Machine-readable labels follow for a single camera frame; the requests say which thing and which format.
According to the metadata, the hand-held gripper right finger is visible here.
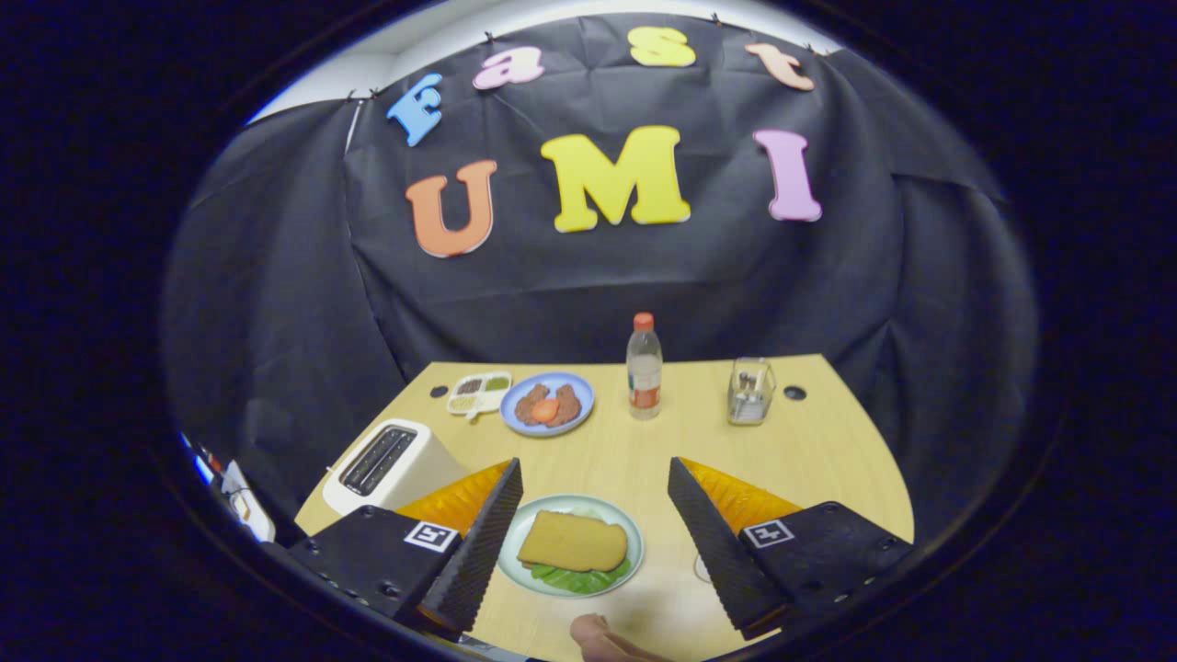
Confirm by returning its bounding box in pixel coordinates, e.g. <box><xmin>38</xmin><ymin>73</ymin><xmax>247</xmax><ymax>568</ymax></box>
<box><xmin>667</xmin><ymin>456</ymin><xmax>916</xmax><ymax>643</ymax></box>

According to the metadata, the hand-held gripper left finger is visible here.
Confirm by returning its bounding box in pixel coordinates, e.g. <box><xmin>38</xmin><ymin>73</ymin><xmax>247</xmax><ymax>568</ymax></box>
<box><xmin>288</xmin><ymin>457</ymin><xmax>525</xmax><ymax>642</ymax></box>

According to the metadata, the toasted bread slice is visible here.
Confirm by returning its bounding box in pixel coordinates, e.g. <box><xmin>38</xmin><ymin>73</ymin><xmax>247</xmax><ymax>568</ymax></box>
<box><xmin>517</xmin><ymin>510</ymin><xmax>630</xmax><ymax>573</ymax></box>

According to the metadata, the green lettuce leaf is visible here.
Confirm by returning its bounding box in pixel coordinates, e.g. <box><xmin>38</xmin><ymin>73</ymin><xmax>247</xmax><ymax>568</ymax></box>
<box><xmin>529</xmin><ymin>559</ymin><xmax>633</xmax><ymax>594</ymax></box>

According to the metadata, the white toaster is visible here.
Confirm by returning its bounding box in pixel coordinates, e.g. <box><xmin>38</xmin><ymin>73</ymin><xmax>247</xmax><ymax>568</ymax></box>
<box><xmin>323</xmin><ymin>419</ymin><xmax>470</xmax><ymax>516</ymax></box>

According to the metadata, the white divided seasoning tray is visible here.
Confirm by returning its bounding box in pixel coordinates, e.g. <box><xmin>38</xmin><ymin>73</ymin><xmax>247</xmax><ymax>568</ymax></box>
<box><xmin>447</xmin><ymin>371</ymin><xmax>512</xmax><ymax>420</ymax></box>

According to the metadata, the pale green round plate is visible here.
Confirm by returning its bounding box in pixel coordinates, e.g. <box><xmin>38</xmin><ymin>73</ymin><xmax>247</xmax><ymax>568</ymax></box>
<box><xmin>497</xmin><ymin>494</ymin><xmax>645</xmax><ymax>599</ymax></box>

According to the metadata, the blue round plate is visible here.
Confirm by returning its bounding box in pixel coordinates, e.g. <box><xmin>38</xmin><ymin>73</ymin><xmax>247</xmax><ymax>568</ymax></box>
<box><xmin>500</xmin><ymin>371</ymin><xmax>595</xmax><ymax>437</ymax></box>

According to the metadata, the clear water bottle red cap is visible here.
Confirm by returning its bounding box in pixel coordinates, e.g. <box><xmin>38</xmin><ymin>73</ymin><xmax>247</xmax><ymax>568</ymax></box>
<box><xmin>626</xmin><ymin>313</ymin><xmax>664</xmax><ymax>420</ymax></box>

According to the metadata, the metal wire utensil holder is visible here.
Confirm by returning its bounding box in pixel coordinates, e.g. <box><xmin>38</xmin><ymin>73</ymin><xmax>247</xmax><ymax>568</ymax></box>
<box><xmin>727</xmin><ymin>358</ymin><xmax>777</xmax><ymax>426</ymax></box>

